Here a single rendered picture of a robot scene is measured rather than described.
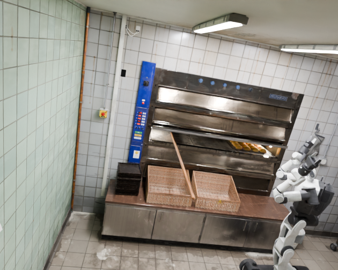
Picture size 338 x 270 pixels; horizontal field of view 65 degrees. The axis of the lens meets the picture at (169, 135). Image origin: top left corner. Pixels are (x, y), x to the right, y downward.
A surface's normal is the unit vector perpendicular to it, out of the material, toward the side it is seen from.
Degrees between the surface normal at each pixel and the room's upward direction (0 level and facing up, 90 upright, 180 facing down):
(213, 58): 90
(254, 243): 90
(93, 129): 90
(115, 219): 90
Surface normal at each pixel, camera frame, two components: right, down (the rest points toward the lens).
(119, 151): 0.09, 0.32
